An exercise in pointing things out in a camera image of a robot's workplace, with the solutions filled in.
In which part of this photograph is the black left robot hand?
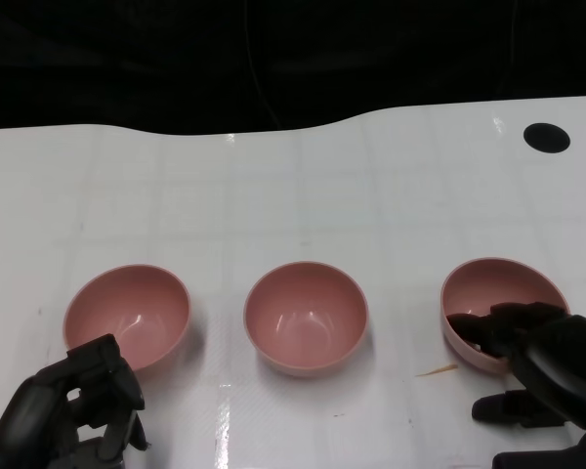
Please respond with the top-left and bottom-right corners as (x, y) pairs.
(0, 334), (151, 469)

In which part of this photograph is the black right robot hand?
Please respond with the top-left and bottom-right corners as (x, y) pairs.
(446, 301), (586, 434)

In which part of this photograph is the pink plastic bowl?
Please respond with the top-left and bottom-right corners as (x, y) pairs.
(243, 261), (370, 379)
(439, 257), (571, 376)
(62, 264), (192, 372)

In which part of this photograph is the small yellow stick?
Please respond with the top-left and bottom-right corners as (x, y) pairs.
(415, 363), (459, 378)

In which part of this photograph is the black round table grommet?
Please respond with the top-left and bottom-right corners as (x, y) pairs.
(523, 122), (571, 154)

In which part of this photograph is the black backdrop curtain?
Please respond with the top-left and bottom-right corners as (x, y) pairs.
(0, 0), (586, 136)

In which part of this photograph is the black right wrist camera housing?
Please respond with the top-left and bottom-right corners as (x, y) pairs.
(492, 429), (586, 469)

